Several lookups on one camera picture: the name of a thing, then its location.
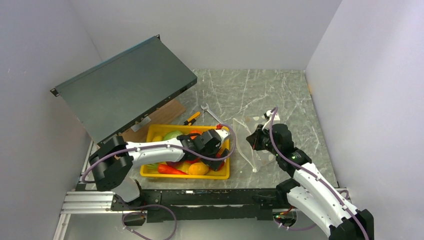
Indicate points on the red apple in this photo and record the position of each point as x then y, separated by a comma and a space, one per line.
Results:
192, 161

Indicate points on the orange carrot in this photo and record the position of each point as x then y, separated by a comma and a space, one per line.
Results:
165, 169

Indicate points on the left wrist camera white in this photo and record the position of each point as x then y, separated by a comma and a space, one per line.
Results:
223, 134

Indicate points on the clear polka dot zip bag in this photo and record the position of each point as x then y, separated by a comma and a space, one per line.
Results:
244, 127

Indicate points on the wooden board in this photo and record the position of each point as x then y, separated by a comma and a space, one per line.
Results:
137, 130

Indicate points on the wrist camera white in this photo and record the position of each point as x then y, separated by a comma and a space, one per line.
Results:
269, 115
223, 134

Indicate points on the yellow plastic tray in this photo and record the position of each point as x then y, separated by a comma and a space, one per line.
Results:
150, 171

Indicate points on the silver wrench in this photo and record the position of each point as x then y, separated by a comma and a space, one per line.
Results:
206, 108

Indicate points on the black aluminium base frame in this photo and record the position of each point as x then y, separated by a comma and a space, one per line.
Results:
88, 214

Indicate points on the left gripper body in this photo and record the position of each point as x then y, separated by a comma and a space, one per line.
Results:
210, 154

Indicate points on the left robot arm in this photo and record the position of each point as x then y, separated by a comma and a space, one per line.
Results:
110, 165

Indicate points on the orange yellow potato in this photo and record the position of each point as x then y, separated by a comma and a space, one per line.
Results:
198, 169

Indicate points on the orange pumpkin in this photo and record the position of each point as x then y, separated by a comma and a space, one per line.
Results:
195, 133

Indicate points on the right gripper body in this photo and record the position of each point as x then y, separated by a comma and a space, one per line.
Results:
266, 140

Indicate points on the purple onion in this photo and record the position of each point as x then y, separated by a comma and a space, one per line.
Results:
173, 164

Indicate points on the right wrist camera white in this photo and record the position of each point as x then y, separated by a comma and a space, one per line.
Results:
269, 115

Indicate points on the yellow handled screwdriver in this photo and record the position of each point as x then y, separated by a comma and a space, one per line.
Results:
192, 119

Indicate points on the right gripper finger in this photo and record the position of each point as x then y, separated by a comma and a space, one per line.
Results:
259, 128
256, 140

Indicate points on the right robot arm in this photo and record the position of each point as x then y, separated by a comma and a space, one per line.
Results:
308, 191

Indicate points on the yellow mango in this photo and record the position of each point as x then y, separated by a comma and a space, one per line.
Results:
157, 138

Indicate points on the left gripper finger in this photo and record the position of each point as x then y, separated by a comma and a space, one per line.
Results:
224, 153
216, 165

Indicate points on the green cabbage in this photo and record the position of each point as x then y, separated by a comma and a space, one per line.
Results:
172, 134

